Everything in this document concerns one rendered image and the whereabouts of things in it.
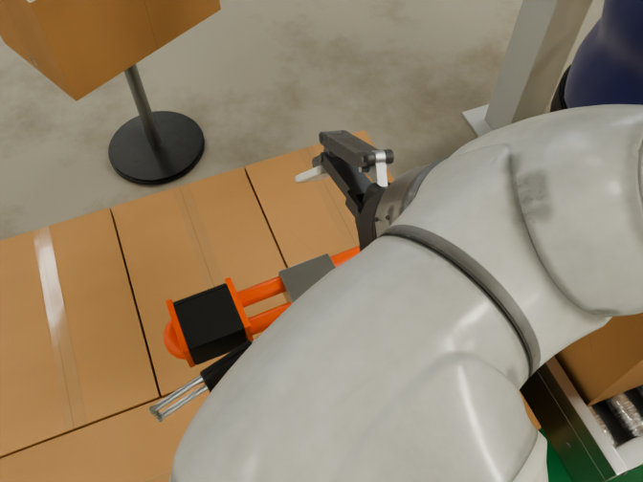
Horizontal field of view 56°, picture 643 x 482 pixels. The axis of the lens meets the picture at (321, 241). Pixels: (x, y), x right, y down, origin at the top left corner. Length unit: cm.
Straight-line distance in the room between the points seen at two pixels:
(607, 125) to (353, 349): 14
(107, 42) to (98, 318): 84
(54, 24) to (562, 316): 171
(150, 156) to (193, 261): 102
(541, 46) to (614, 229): 210
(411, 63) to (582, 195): 274
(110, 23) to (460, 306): 178
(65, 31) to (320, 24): 158
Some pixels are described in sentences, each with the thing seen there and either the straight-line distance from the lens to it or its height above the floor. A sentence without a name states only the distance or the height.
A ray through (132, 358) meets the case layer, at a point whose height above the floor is 54.
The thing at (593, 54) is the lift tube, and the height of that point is 147.
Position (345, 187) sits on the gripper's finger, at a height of 152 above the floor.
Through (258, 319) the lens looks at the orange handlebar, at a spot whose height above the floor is 127.
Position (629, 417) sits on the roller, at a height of 55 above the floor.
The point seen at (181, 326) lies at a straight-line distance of 74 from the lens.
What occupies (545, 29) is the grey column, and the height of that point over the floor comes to 60.
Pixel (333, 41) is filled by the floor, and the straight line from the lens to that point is 308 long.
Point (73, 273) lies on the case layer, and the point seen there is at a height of 54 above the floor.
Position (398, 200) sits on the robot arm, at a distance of 40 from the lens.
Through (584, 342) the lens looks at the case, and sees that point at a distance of 146.
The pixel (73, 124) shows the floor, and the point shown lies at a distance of 289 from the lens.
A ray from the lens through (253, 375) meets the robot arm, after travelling 26.
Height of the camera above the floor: 194
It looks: 57 degrees down
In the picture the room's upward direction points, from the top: straight up
